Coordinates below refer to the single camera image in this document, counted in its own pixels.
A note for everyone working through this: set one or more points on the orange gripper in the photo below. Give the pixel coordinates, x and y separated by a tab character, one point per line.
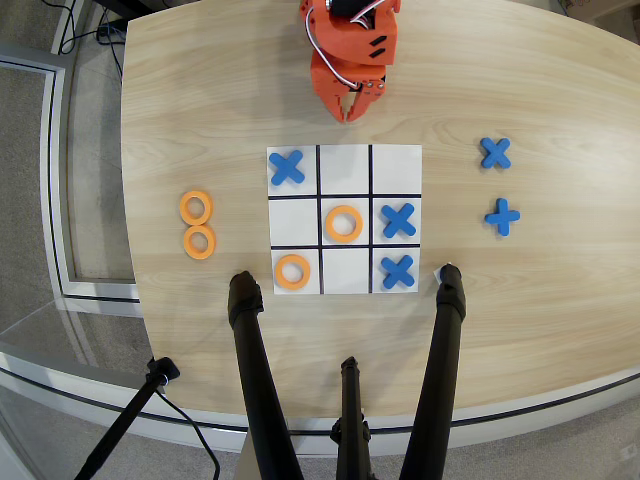
328	81

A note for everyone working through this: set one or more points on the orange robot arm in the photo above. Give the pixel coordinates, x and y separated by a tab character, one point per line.
350	35

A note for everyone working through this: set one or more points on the brown cardboard box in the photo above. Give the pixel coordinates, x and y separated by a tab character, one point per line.
600	6

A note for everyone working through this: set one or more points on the white tic-tac-toe board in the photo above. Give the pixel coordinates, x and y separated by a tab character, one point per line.
345	170

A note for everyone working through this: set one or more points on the blue foam cross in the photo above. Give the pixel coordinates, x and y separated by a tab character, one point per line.
496	153
286	167
502	216
398	220
398	272

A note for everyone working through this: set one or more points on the small white paper tag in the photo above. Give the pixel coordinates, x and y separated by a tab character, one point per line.
436	274

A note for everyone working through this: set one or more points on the dark furniture base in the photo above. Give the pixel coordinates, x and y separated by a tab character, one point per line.
130	4

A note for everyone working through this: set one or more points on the thick black tripod leg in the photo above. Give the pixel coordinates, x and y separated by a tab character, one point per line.
440	375
255	375

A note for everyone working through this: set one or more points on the white framed glass panel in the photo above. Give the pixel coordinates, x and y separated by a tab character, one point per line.
52	150

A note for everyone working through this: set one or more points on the slim black stand pole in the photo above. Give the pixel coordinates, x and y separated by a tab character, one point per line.
125	420

